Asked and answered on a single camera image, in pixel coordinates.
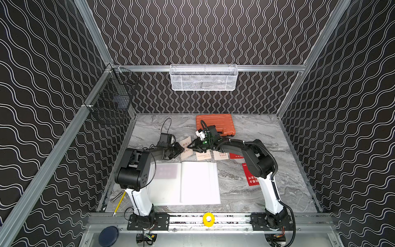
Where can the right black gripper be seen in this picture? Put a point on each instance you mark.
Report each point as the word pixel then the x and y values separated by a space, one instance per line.
pixel 196 145

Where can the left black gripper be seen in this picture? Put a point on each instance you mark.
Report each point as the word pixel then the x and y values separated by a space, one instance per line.
pixel 174 148

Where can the beige card red characters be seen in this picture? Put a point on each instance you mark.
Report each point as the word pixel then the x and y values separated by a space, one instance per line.
pixel 187 152

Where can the beige card gold characters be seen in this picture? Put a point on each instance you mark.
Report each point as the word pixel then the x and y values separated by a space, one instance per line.
pixel 203 156

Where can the white photo album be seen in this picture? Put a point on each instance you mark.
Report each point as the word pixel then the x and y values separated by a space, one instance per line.
pixel 198 184

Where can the red card gold characters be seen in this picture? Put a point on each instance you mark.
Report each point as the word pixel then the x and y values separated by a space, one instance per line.
pixel 168 171

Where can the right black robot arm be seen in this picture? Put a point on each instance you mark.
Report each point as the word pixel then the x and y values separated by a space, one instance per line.
pixel 260 163

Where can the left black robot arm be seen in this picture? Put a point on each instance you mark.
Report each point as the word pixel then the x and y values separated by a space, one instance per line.
pixel 137 169

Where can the orange plastic tool case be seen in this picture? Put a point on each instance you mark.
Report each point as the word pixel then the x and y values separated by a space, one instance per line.
pixel 223 122

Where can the beige card small red text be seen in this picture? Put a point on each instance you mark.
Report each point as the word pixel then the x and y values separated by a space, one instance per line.
pixel 220 155

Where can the red card top row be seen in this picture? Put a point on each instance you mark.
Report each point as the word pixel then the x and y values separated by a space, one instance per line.
pixel 235 156

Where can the red card right side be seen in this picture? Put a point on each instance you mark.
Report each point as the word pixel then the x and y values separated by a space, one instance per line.
pixel 251 180

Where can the yellow tape roll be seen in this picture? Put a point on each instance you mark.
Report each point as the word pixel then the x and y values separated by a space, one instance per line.
pixel 208 219

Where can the yellow pencil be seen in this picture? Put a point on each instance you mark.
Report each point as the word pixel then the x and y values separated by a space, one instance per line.
pixel 120 201

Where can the dark blue round disc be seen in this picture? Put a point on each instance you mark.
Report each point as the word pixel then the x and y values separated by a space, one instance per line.
pixel 108 236

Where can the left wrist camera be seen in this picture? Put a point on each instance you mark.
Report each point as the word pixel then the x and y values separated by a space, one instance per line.
pixel 166 140

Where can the white wire mesh basket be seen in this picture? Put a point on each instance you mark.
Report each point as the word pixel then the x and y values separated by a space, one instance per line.
pixel 203 77

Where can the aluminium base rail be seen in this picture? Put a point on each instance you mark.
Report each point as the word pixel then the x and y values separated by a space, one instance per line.
pixel 180 223

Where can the black wire mesh basket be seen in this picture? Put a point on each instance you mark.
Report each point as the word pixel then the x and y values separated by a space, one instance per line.
pixel 111 105

